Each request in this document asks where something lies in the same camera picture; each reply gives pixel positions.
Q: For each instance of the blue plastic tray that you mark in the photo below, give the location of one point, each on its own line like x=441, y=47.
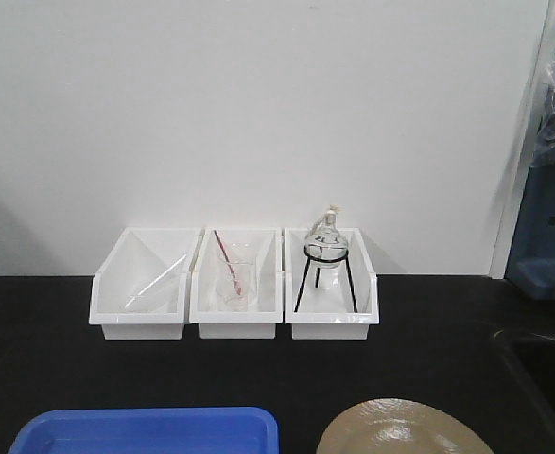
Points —
x=154, y=430

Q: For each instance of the beige plate with black rim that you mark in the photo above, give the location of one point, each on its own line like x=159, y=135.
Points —
x=396, y=425

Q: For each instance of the round glass flask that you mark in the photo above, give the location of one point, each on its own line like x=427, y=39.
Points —
x=324, y=244

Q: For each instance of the middle white storage bin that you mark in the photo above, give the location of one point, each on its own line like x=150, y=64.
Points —
x=267, y=307

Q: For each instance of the white storage bin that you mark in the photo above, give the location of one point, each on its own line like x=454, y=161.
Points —
x=267, y=307
x=137, y=255
x=326, y=312

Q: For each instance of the red glass stirring rod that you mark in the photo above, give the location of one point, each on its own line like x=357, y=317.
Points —
x=225, y=256

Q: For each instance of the clear glass beaker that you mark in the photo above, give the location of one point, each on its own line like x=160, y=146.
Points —
x=244, y=267

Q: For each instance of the right white storage bin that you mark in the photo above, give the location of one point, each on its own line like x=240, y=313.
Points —
x=326, y=312

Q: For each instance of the clear glass rod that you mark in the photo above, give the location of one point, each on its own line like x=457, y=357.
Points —
x=156, y=291

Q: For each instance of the left white storage bin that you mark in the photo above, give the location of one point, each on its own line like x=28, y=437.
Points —
x=137, y=255

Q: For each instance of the blue plastic crate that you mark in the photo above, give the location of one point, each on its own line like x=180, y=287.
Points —
x=531, y=263

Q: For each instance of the black sink basin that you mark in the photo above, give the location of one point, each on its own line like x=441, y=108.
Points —
x=530, y=357

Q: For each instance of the black wire tripod stand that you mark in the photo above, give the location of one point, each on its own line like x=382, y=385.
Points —
x=348, y=279

